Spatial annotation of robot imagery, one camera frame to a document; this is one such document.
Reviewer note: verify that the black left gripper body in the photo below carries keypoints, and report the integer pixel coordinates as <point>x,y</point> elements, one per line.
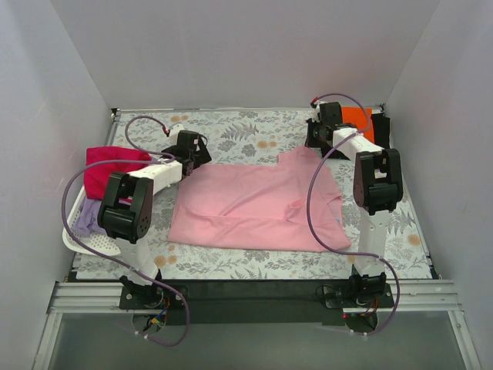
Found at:
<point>201,153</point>

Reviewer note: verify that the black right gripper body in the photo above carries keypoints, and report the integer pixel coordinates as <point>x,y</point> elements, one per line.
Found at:
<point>315,136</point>

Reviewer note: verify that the pink t shirt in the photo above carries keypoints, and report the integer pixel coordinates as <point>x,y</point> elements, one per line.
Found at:
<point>291,206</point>

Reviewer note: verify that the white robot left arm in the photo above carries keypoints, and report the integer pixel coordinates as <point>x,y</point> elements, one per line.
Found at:
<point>126,208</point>

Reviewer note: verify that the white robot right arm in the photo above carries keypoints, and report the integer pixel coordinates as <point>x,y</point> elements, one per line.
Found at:
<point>377,189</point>

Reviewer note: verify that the orange folded t shirt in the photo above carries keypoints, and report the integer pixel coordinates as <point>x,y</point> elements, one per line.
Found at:
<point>362,121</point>

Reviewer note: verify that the black folded t shirt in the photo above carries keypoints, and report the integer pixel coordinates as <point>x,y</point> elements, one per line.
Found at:
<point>381,131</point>

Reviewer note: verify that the red t shirt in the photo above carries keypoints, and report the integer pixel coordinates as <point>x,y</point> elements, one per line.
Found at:
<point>96,178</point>

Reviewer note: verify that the lavender t shirt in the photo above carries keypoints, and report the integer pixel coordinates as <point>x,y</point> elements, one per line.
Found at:
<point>87,221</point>

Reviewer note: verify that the white plastic basket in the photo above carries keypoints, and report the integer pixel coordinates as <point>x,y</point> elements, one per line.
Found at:
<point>93,239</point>

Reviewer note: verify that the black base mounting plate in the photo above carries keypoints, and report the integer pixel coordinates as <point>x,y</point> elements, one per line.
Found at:
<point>253,301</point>

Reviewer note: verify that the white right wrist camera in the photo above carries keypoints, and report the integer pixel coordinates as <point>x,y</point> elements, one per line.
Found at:
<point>315,105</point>

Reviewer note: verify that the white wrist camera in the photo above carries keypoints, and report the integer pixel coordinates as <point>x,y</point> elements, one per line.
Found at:
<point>174,130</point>
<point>315,105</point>

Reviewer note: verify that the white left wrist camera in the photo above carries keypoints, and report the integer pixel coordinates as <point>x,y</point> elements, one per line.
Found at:
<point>174,130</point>

